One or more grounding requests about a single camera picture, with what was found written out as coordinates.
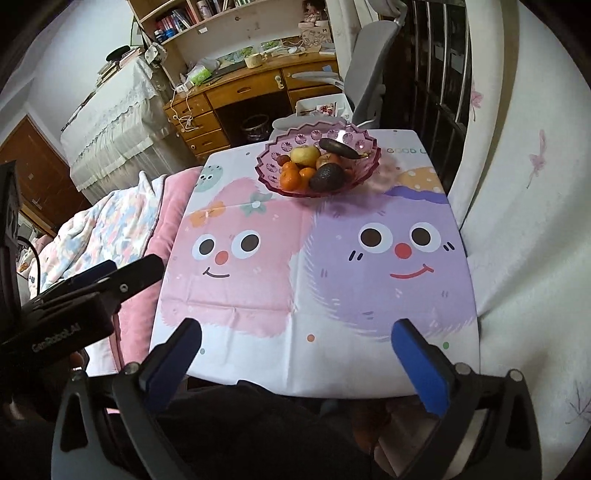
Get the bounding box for wooden cabinet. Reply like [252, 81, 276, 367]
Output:
[0, 115, 93, 241]

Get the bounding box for decorated cardboard box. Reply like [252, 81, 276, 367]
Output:
[299, 21, 334, 47]

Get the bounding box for pink glass bowl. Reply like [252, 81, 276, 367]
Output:
[255, 121, 382, 198]

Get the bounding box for metal window railing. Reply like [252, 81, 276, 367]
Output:
[383, 0, 472, 217]

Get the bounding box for white cable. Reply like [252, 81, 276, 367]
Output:
[168, 88, 197, 132]

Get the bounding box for dark green avocado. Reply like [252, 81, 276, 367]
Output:
[308, 164, 346, 192]

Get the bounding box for floral quilt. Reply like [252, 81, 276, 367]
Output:
[16, 173, 164, 296]

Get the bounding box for brown haired doll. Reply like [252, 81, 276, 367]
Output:
[302, 0, 326, 24]

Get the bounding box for yellow apple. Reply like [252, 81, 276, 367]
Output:
[290, 144, 321, 168]

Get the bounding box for stack of books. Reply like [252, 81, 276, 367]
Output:
[95, 46, 141, 84]

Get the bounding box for white storage tray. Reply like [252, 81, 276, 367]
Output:
[295, 95, 354, 118]

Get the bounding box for black cable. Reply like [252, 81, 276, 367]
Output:
[17, 236, 42, 291]

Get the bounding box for piano with lace cover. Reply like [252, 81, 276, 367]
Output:
[60, 55, 197, 192]

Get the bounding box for white lace curtain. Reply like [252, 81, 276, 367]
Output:
[323, 0, 365, 70]

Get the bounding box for cartoon printed tablecloth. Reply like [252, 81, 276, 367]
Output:
[148, 129, 482, 398]

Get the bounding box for dark cucumber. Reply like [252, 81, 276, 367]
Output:
[318, 137, 365, 160]

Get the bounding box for floral fabric pouch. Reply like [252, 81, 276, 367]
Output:
[144, 42, 169, 70]

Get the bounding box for person's dark clothing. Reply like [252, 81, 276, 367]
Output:
[152, 381, 375, 480]

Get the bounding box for pink plush blanket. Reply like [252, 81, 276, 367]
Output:
[85, 166, 204, 374]

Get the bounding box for row of books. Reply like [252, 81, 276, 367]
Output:
[154, 0, 259, 38]

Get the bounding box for wooden bookshelf hutch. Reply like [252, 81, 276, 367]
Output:
[126, 0, 333, 88]

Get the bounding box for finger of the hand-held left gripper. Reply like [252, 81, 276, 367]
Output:
[39, 260, 119, 302]
[98, 255, 166, 306]

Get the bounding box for wooden desk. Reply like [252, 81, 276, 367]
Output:
[163, 53, 345, 162]

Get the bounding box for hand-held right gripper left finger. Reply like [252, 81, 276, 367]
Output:
[51, 318, 204, 480]

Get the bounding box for grey office chair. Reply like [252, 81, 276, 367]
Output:
[272, 0, 407, 132]

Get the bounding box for white flower print curtain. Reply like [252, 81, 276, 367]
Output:
[445, 0, 591, 480]

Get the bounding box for black trash bin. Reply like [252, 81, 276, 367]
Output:
[241, 114, 271, 141]

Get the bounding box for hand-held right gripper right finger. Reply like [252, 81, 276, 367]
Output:
[392, 318, 543, 480]

